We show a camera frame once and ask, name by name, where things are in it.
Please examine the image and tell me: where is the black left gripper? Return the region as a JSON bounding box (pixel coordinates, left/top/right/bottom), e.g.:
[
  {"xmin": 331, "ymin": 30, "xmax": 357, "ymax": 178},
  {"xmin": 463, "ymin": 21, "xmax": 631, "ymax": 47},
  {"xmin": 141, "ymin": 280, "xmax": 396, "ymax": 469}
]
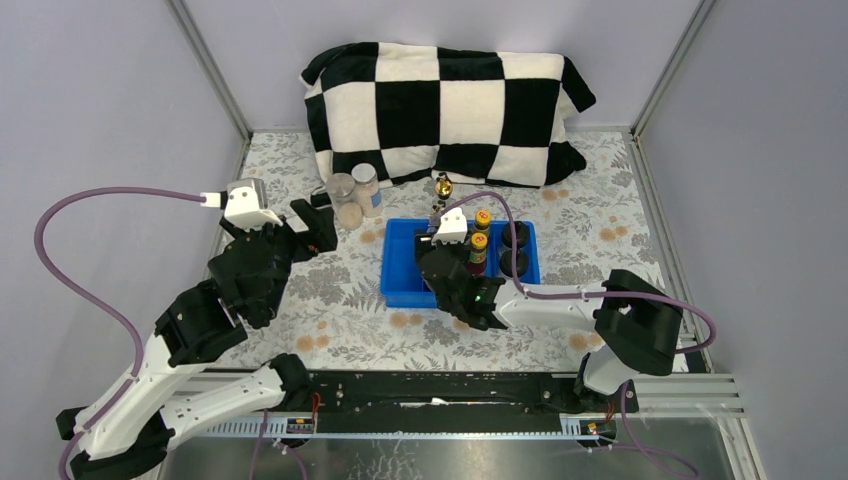
[{"xmin": 223, "ymin": 199, "xmax": 339, "ymax": 321}]

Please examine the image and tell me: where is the sauce bottle yellow cap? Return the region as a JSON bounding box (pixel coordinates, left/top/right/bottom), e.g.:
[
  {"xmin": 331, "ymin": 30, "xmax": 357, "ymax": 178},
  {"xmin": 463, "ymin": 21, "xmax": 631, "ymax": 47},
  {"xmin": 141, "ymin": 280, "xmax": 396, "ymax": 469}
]
[
  {"xmin": 466, "ymin": 232, "xmax": 488, "ymax": 275},
  {"xmin": 473, "ymin": 209, "xmax": 492, "ymax": 236}
]

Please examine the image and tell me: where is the seed shaker black cap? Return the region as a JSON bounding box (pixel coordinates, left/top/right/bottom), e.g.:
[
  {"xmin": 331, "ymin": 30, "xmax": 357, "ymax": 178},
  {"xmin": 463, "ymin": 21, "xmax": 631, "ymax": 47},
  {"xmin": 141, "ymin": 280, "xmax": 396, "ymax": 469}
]
[
  {"xmin": 500, "ymin": 221, "xmax": 530, "ymax": 250},
  {"xmin": 498, "ymin": 249, "xmax": 530, "ymax": 278}
]

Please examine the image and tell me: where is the blue plastic divided bin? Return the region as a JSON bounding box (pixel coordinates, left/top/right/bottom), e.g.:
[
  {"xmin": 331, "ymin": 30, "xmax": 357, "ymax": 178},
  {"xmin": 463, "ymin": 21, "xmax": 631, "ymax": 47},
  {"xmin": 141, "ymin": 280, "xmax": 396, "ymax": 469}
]
[{"xmin": 380, "ymin": 218, "xmax": 541, "ymax": 309}]

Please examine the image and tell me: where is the glass oil bottle gold stopper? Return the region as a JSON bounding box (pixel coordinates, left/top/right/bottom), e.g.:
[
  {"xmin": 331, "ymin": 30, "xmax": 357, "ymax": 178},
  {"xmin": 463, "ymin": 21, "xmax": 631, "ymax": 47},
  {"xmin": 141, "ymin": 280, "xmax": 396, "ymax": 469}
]
[{"xmin": 429, "ymin": 172, "xmax": 454, "ymax": 225}]

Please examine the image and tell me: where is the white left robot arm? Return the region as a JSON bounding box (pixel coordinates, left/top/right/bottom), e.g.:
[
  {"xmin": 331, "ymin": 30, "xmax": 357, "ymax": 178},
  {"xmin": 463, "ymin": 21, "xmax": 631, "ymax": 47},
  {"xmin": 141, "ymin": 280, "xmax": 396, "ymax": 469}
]
[{"xmin": 56, "ymin": 199, "xmax": 338, "ymax": 479}]

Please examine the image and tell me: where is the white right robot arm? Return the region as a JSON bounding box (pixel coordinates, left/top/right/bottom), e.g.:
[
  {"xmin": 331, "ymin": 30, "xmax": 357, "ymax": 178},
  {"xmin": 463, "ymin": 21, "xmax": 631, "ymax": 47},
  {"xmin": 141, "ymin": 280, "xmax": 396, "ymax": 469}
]
[{"xmin": 414, "ymin": 233, "xmax": 682, "ymax": 412}]

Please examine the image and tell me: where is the clear jar with steel lid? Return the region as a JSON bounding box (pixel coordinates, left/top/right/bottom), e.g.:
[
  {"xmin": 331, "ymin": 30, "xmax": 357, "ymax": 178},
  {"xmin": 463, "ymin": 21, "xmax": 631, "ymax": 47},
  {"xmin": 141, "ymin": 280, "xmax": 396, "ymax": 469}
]
[{"xmin": 326, "ymin": 173, "xmax": 363, "ymax": 230}]

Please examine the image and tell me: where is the floral patterned tablecloth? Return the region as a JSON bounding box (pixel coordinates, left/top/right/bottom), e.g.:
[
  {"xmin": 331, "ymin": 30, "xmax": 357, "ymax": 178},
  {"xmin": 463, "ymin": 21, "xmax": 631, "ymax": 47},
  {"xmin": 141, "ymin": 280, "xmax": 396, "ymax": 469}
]
[{"xmin": 218, "ymin": 132, "xmax": 664, "ymax": 372}]

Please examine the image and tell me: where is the black and white checkered blanket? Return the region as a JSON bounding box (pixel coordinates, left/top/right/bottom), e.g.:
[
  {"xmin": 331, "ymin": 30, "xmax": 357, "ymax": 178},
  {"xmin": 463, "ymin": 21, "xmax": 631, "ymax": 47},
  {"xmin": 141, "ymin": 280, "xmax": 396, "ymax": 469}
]
[{"xmin": 300, "ymin": 42, "xmax": 596, "ymax": 188}]

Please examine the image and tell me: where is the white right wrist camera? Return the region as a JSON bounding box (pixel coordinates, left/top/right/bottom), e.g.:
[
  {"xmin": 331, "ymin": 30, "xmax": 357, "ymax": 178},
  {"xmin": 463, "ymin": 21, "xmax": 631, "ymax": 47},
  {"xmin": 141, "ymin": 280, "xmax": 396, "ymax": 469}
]
[{"xmin": 431, "ymin": 207, "xmax": 468, "ymax": 245}]

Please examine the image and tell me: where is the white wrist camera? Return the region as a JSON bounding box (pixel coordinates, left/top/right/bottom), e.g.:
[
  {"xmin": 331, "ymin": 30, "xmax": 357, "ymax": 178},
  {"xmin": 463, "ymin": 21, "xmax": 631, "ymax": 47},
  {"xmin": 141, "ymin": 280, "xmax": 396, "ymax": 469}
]
[
  {"xmin": 431, "ymin": 207, "xmax": 468, "ymax": 245},
  {"xmin": 200, "ymin": 178, "xmax": 283, "ymax": 231}
]

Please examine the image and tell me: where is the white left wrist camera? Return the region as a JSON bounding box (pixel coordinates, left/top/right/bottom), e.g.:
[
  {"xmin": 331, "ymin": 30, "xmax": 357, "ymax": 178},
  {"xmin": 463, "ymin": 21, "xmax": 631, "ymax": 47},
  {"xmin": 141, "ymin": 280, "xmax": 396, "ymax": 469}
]
[{"xmin": 200, "ymin": 178, "xmax": 283, "ymax": 231}]

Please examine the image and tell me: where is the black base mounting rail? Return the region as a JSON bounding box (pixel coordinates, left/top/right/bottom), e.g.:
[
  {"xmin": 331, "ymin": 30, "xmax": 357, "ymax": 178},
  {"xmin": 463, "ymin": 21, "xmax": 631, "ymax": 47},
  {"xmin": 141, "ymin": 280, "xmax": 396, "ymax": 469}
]
[{"xmin": 273, "ymin": 370, "xmax": 639, "ymax": 434}]

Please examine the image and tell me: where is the aluminium frame post left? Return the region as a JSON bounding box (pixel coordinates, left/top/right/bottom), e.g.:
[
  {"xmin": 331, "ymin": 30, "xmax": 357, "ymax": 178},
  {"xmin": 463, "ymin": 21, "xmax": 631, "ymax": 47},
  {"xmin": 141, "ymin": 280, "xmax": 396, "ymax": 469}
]
[{"xmin": 164, "ymin": 0, "xmax": 251, "ymax": 139}]

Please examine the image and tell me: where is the aluminium frame post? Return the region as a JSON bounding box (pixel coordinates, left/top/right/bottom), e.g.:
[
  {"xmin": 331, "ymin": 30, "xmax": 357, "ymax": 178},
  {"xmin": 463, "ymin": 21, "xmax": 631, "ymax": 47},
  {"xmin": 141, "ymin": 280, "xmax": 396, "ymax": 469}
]
[
  {"xmin": 631, "ymin": 0, "xmax": 718, "ymax": 138},
  {"xmin": 164, "ymin": 0, "xmax": 251, "ymax": 139}
]

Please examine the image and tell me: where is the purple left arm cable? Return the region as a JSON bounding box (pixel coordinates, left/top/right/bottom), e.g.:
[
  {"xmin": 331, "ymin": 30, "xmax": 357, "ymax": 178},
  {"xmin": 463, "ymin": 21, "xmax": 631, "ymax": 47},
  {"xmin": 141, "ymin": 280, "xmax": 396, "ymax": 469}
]
[{"xmin": 33, "ymin": 187, "xmax": 210, "ymax": 480}]

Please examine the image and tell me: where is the aluminium frame post right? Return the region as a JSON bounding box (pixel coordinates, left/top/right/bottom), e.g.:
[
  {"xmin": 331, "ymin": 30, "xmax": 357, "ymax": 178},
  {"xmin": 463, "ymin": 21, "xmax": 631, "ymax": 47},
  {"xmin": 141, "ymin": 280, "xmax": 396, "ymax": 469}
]
[{"xmin": 631, "ymin": 0, "xmax": 718, "ymax": 138}]

